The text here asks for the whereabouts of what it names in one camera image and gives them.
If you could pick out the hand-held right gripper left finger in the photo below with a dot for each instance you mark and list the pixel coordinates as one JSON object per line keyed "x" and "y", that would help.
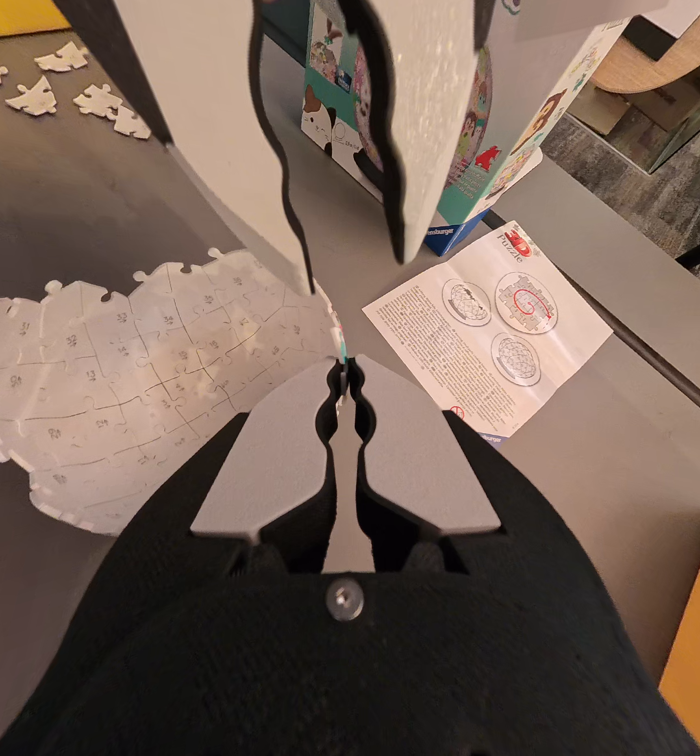
{"x": 267, "y": 472}

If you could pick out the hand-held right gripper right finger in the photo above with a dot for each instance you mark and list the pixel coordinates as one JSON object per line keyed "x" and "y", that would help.
{"x": 427, "y": 472}

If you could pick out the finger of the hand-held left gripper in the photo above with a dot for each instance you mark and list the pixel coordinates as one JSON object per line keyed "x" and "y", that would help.
{"x": 196, "y": 118}
{"x": 438, "y": 88}

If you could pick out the pile of white puzzle pieces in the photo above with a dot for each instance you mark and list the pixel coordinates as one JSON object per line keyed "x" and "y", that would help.
{"x": 96, "y": 100}

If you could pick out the partly built puzzle ball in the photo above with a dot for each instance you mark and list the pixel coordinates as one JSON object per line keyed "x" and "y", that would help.
{"x": 119, "y": 384}

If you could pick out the colourful puzzle box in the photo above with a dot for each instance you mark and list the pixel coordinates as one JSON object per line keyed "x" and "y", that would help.
{"x": 533, "y": 118}

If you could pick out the yellow plastic bin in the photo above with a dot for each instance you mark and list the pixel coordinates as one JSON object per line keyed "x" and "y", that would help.
{"x": 13, "y": 15}
{"x": 698, "y": 649}

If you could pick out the white instruction leaflet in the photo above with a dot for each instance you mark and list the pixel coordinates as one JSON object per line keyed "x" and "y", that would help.
{"x": 444, "y": 354}

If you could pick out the cardboard box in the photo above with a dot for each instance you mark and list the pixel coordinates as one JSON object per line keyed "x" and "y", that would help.
{"x": 601, "y": 115}

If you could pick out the rounded wooden board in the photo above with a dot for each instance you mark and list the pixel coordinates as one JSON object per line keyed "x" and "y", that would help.
{"x": 651, "y": 65}

